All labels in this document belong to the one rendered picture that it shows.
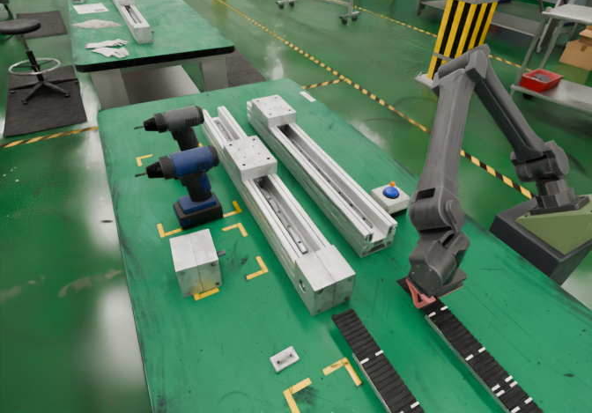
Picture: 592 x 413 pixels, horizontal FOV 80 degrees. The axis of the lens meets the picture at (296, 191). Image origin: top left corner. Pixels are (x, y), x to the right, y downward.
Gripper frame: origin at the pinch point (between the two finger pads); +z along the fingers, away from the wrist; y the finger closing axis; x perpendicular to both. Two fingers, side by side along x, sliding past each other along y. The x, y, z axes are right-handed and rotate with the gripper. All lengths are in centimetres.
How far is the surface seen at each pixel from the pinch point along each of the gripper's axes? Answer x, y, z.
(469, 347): 12.0, 0.0, -0.1
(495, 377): 18.2, 0.3, -0.3
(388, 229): -17.9, -2.9, -4.1
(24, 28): -355, 107, 19
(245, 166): -51, 22, -9
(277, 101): -85, -3, -9
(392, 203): -26.3, -11.0, -2.8
